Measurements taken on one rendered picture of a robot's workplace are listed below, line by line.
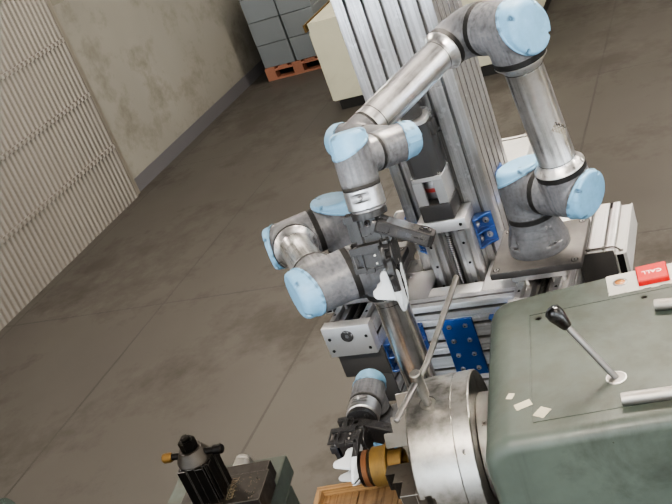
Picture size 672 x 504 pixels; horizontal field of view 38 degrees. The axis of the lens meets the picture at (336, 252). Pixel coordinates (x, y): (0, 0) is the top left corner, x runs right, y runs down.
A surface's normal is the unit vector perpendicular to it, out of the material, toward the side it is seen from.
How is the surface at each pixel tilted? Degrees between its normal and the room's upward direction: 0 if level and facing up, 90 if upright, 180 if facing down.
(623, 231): 0
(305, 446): 0
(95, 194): 90
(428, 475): 62
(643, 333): 0
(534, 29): 82
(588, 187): 97
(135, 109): 90
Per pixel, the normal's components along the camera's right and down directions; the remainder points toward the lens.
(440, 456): -0.33, -0.16
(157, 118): 0.89, -0.15
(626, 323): -0.33, -0.85
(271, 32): -0.32, 0.51
